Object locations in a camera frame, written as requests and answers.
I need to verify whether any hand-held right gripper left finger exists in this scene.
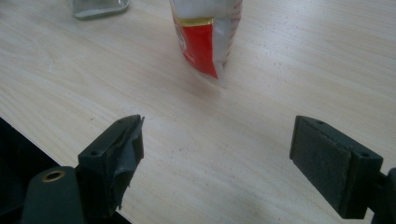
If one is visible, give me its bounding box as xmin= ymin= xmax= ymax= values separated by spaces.
xmin=76 ymin=114 xmax=146 ymax=220

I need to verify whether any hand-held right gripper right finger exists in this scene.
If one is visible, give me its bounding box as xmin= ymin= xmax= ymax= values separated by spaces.
xmin=289 ymin=115 xmax=385 ymax=220

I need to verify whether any glass jar with black lid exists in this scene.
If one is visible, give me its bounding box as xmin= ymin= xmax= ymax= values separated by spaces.
xmin=72 ymin=0 xmax=130 ymax=21

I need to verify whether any red and white plastic bag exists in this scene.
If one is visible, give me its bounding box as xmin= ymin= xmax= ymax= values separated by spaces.
xmin=168 ymin=0 xmax=244 ymax=80

